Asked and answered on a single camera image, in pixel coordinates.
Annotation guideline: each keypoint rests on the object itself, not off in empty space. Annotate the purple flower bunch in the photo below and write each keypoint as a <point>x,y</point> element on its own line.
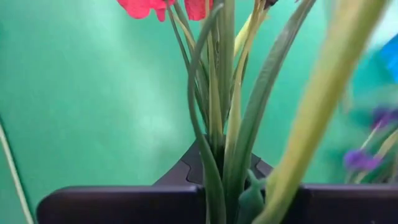
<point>360,160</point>

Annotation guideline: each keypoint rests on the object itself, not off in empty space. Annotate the blue glass vase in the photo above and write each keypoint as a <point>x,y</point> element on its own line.
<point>391,56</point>

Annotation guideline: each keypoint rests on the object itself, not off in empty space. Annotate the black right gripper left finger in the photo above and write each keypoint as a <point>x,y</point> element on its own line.
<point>124,205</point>

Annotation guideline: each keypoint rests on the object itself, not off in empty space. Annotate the dark tulip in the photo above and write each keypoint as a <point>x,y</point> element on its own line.
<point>14,174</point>

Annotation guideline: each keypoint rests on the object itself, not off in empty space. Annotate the green table mat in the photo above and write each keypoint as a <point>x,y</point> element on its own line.
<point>77,93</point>

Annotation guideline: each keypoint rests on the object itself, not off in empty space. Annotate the red flower bunch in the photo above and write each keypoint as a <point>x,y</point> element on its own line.
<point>225,62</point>

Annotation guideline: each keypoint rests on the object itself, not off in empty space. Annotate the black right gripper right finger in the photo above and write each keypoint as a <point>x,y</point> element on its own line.
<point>351,205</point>

